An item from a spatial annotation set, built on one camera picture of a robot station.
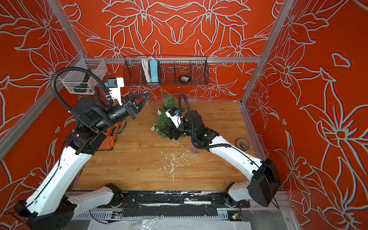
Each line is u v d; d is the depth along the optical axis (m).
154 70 0.90
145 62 0.87
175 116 0.61
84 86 0.80
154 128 0.62
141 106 0.50
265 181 0.39
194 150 0.91
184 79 0.95
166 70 1.05
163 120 0.74
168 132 0.63
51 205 0.38
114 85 0.43
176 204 0.73
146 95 0.51
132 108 0.45
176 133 0.63
